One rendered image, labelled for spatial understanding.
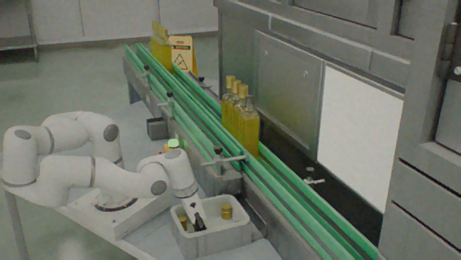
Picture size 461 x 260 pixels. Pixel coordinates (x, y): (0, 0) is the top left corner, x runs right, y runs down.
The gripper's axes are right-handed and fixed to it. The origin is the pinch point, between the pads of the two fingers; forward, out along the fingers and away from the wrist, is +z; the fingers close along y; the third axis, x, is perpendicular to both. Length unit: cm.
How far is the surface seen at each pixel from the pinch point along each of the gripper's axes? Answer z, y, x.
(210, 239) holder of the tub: -0.2, -7.4, -1.1
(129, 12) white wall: 56, 611, -71
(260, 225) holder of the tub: 7.3, -3.2, -18.7
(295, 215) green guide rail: -5.4, -19.5, -25.0
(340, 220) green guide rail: -7.0, -30.6, -32.9
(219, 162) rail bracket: -12.0, 11.5, -14.6
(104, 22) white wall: 58, 611, -30
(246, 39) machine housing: -32, 60, -51
